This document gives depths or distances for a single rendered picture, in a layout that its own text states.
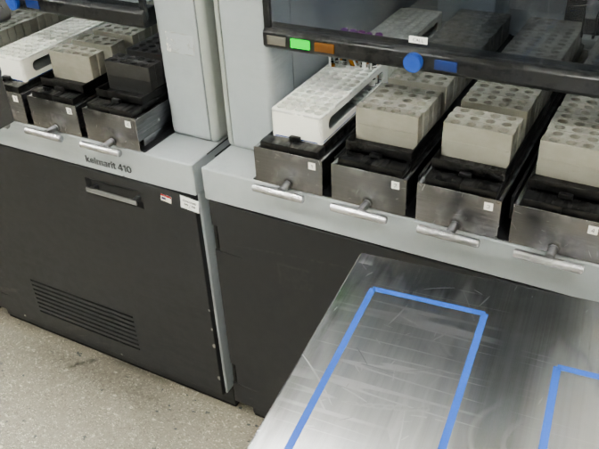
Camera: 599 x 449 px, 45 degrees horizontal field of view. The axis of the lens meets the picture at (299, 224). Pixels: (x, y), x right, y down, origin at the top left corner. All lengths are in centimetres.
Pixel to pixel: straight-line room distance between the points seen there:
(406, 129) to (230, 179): 35
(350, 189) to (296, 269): 24
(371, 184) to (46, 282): 103
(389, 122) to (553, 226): 32
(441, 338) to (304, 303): 61
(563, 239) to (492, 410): 42
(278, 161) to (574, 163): 48
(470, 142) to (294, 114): 30
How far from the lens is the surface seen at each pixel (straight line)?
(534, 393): 82
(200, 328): 167
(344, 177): 122
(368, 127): 125
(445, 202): 117
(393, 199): 120
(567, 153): 116
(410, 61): 115
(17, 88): 166
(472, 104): 127
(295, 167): 126
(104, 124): 150
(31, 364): 216
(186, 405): 193
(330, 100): 131
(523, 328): 89
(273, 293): 146
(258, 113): 137
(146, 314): 176
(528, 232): 115
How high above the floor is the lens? 140
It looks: 34 degrees down
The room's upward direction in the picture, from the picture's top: 3 degrees counter-clockwise
